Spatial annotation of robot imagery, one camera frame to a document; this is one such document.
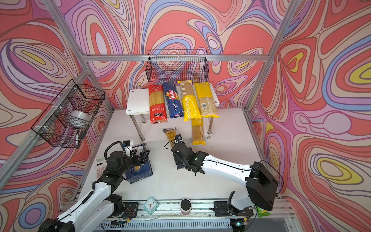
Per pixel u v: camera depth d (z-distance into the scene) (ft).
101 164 2.88
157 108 2.27
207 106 2.31
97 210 1.85
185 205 2.31
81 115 2.41
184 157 1.95
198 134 3.09
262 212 2.35
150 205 2.41
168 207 2.48
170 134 2.83
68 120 2.32
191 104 2.39
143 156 2.46
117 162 2.07
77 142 2.34
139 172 2.63
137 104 2.44
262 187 1.36
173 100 2.35
